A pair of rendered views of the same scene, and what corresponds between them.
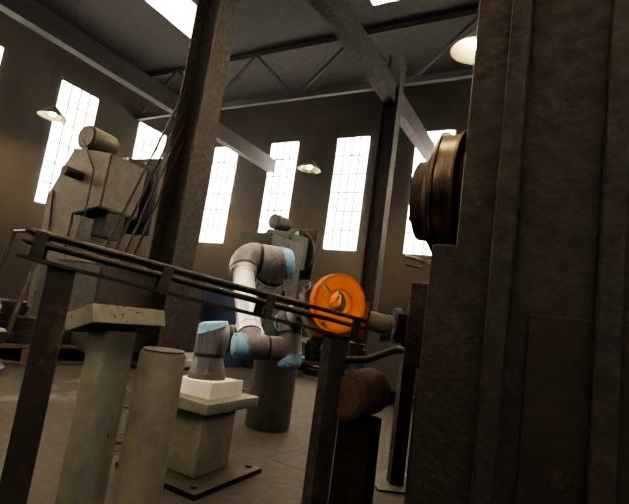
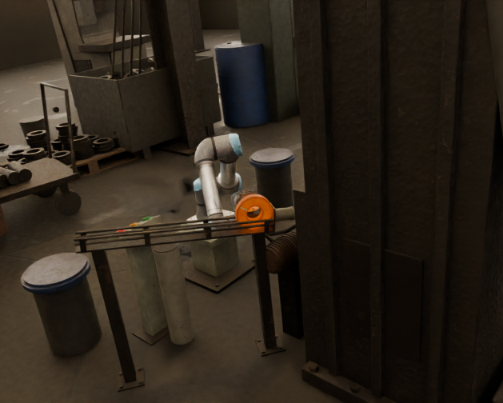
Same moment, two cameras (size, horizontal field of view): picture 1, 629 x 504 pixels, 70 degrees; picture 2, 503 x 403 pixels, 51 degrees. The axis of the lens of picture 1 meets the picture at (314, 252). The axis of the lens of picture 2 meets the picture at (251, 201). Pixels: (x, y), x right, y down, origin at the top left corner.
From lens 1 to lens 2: 1.34 m
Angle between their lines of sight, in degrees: 35
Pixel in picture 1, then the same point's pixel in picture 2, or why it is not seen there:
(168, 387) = (173, 267)
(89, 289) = (115, 101)
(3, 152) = not seen: outside the picture
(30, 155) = not seen: outside the picture
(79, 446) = (141, 295)
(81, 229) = (85, 14)
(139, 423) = (165, 285)
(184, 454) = (208, 265)
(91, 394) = (137, 272)
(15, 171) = not seen: outside the picture
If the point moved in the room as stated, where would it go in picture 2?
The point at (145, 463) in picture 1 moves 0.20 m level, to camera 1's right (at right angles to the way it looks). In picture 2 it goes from (175, 302) to (216, 304)
